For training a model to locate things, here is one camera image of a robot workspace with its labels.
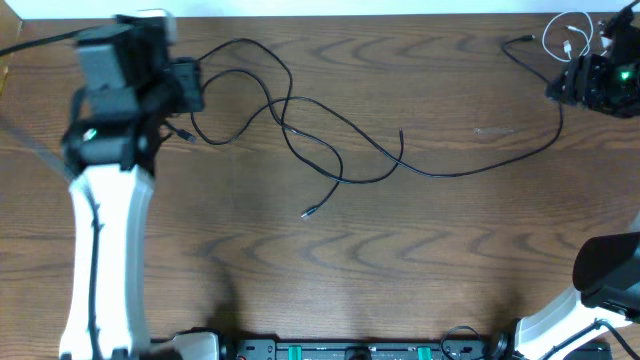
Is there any white cable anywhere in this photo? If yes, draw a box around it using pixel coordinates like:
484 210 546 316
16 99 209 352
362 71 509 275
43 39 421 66
541 10 609 64

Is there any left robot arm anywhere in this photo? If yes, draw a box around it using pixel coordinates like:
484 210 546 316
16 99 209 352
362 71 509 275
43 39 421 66
59 9 223 360

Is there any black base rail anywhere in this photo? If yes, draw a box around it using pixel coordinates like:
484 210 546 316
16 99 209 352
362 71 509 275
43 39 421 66
149 338 614 360

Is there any cardboard box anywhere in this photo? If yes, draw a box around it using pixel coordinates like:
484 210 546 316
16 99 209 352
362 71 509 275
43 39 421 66
0 0 23 91

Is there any black cable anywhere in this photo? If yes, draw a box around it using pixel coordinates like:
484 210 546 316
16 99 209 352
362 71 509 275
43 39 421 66
189 34 565 180
164 38 405 220

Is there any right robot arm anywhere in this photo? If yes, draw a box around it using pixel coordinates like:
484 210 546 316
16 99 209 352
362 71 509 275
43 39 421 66
484 5 639 359

